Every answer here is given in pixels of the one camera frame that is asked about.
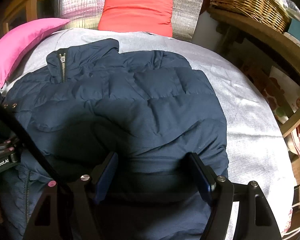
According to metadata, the navy blue puffer jacket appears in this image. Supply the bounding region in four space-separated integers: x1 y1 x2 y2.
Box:
3 39 229 239

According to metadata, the grey bed sheet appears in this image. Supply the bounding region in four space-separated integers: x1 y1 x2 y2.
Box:
1 29 295 232

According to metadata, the pink pillow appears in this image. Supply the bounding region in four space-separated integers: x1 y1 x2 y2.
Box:
0 18 70 88

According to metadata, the wooden cabinet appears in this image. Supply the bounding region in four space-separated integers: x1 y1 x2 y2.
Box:
0 0 55 38

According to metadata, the wooden shelf unit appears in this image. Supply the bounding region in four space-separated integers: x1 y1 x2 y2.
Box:
206 4 300 138

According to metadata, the red orange pillow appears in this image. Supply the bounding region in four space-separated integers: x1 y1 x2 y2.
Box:
97 0 173 37

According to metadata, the wicker basket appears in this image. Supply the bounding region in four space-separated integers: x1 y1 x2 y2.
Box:
210 0 291 33

